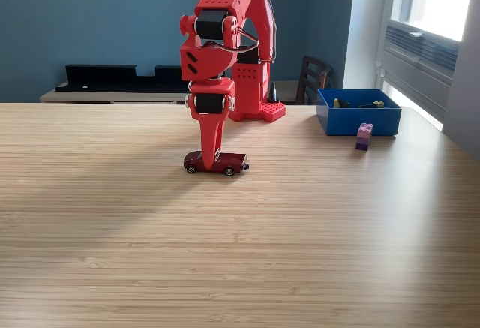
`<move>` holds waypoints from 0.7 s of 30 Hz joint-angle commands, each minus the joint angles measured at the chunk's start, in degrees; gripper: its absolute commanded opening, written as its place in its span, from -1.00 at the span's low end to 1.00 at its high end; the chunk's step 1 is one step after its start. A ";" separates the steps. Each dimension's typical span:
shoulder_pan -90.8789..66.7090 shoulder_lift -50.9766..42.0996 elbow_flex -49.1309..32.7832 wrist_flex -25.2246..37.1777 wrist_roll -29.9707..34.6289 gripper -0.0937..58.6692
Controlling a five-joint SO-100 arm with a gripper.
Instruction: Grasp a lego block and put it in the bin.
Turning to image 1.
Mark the dark red toy pickup car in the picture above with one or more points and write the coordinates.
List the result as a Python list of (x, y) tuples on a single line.
[(228, 163)]

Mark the green brick stack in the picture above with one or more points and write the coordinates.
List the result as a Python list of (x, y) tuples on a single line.
[(365, 105)]

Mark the yellow red white brick stack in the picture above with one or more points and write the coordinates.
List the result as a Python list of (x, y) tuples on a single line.
[(379, 104)]

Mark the pale wooden sideboard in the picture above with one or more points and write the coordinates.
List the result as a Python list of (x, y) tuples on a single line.
[(112, 97)]

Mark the black long shelf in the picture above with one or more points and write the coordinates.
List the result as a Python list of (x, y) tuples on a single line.
[(112, 78)]

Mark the dark wooden chair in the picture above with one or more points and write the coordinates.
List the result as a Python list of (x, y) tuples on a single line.
[(313, 76)]

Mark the blue plastic box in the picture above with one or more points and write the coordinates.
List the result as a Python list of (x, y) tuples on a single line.
[(360, 121)]

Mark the purple brick stack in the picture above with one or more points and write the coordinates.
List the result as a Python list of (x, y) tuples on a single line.
[(363, 136)]

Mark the grey window heating unit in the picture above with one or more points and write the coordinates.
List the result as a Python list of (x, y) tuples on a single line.
[(416, 61)]

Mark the bright window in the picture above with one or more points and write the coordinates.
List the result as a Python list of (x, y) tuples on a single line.
[(438, 1)]

